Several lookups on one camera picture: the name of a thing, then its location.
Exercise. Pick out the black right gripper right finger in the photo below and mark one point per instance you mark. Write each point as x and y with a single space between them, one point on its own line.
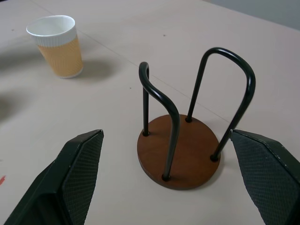
264 173

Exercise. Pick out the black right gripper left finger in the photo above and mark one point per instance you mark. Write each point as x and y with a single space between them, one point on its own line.
70 178

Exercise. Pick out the orange and white paper cup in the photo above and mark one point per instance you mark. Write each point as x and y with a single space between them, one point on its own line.
58 47

